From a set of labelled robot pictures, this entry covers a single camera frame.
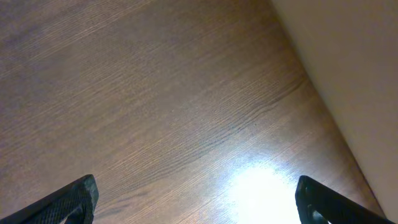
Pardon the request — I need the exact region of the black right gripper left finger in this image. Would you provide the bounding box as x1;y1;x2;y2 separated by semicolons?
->
1;174;99;224

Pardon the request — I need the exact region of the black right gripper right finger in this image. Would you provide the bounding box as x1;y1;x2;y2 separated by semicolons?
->
295;175;394;224

